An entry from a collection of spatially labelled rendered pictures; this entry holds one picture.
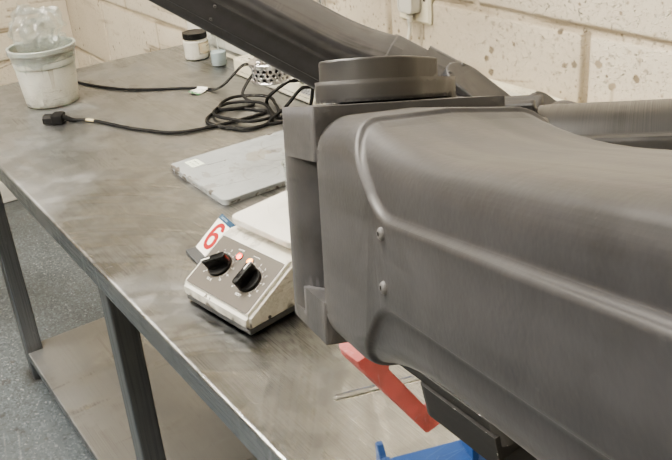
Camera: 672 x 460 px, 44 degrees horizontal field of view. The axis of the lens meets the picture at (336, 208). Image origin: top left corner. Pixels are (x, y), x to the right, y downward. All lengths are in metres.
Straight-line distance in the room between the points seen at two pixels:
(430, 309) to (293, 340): 0.79
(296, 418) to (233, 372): 0.11
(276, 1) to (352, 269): 0.47
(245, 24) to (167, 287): 0.51
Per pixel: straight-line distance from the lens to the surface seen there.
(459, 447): 0.78
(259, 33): 0.65
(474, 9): 1.41
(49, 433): 2.15
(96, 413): 2.03
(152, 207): 1.31
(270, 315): 0.96
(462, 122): 0.20
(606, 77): 1.25
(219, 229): 1.14
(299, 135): 0.24
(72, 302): 2.64
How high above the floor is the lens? 1.28
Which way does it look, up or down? 26 degrees down
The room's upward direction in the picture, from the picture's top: 5 degrees counter-clockwise
